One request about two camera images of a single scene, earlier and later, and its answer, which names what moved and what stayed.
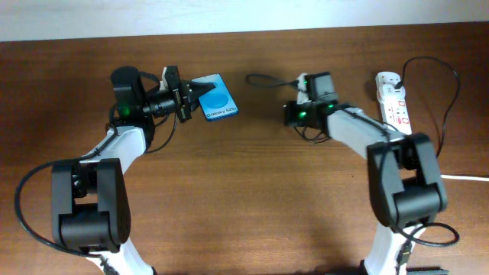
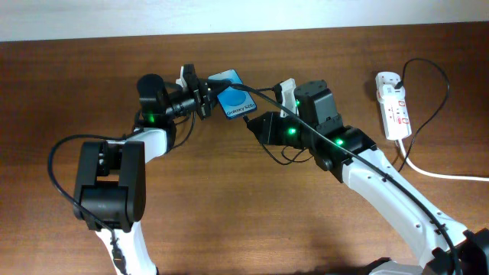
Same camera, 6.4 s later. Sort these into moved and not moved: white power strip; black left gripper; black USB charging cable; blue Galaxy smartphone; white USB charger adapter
Moved: black left gripper; blue Galaxy smartphone; black USB charging cable
Not moved: white power strip; white USB charger adapter
